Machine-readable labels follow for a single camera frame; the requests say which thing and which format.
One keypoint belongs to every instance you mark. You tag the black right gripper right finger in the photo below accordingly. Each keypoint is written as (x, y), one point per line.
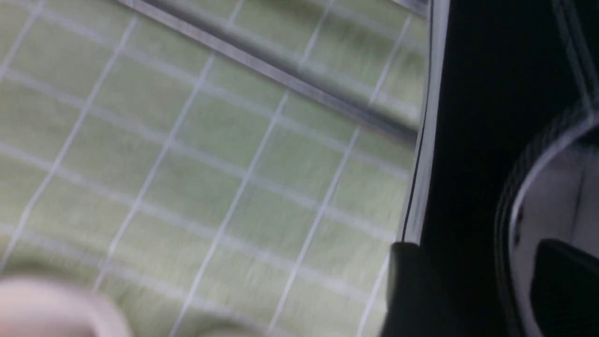
(565, 291)

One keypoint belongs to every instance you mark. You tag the green checked cloth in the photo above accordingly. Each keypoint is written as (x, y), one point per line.
(184, 185)

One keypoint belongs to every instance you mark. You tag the black canvas sneaker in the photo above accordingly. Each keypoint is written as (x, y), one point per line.
(508, 151)

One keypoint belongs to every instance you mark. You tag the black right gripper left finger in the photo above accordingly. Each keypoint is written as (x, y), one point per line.
(417, 304)

